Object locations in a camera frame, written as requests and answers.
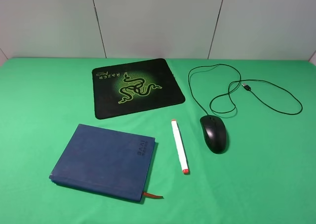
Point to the blue hardcover notebook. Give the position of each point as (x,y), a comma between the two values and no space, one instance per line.
(106,162)

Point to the white marker pen orange ends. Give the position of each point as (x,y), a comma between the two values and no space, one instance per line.
(180,147)

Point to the black computer mouse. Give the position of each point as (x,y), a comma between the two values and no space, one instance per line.
(214,133)

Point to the black green snake mouse pad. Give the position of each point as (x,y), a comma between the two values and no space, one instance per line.
(134,87)

